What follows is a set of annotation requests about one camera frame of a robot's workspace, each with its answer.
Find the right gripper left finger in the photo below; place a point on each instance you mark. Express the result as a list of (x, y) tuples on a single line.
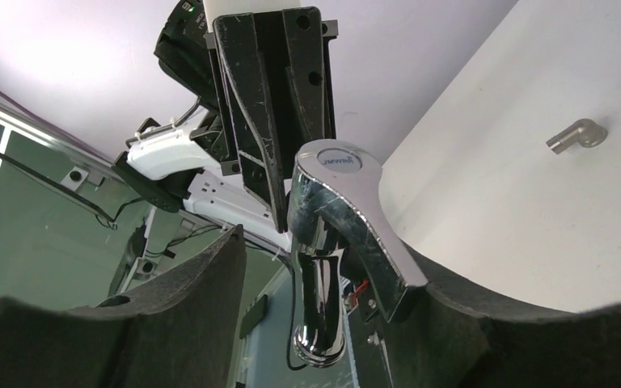
[(176, 330)]

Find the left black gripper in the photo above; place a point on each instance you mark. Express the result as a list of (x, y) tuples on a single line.
[(223, 61)]

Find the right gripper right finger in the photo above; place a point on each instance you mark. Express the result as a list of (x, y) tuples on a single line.
[(460, 334)]

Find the steel elbow pipe fitting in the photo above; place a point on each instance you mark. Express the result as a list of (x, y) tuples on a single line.
[(583, 132)]

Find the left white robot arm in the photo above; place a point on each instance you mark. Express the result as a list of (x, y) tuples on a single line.
[(166, 169)]

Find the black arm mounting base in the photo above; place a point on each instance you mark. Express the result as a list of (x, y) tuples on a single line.
[(303, 330)]

